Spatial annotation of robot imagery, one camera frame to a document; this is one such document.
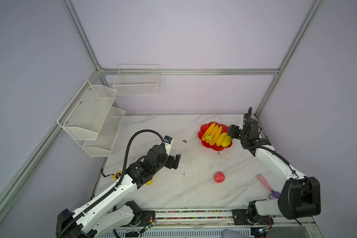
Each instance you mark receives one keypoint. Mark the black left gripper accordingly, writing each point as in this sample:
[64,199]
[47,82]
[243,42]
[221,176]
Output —
[176,160]

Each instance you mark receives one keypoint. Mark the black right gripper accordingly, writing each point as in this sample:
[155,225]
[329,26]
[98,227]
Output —
[232,130]

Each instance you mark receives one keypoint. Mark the green yellow fake mango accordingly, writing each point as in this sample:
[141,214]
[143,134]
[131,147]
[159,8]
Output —
[226,141]

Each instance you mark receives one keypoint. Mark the yellow fake banana bunch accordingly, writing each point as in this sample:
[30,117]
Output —
[209,133]

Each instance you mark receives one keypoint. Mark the red fake apple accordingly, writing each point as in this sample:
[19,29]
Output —
[219,177]

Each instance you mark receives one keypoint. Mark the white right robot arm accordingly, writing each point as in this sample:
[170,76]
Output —
[300,195]

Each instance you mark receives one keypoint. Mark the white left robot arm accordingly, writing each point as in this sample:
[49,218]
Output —
[107,196]

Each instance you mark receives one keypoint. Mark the red flower-shaped fruit bowl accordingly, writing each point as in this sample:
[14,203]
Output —
[220,148]

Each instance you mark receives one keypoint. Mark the yellow tape measure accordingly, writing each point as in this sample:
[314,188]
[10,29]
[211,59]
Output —
[117,175]

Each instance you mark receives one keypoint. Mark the pink purple spatula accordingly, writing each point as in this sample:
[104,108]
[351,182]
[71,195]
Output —
[273,194]

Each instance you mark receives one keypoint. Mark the white two-tier mesh shelf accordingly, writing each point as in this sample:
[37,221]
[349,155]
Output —
[92,120]

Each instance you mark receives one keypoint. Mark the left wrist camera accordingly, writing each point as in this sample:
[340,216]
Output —
[168,144]

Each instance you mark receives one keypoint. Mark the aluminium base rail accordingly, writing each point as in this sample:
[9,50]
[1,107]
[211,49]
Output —
[199,222]

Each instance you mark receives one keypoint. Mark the white wire basket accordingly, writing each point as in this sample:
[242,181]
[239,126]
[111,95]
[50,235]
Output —
[137,80]

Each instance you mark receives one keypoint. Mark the aluminium frame post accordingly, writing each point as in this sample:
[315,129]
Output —
[300,34]

